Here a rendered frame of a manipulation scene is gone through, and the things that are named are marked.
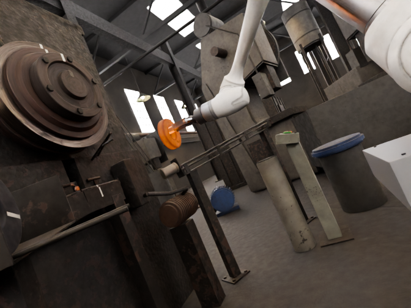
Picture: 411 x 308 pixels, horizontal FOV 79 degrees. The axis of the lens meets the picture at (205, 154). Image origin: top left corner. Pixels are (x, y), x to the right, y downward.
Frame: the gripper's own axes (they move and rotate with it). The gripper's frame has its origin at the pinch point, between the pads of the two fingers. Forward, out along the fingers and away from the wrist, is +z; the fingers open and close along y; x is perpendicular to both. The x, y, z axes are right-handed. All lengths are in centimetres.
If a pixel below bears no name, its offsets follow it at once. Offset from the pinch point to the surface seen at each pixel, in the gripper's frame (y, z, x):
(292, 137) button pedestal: 24, -51, -25
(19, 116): -52, 23, 15
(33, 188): -70, -1, -14
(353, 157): 60, -77, -48
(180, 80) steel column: 815, 308, 336
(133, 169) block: -8.7, 21.2, -11.6
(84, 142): -29.6, 22.8, 4.5
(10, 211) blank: -81, -10, -18
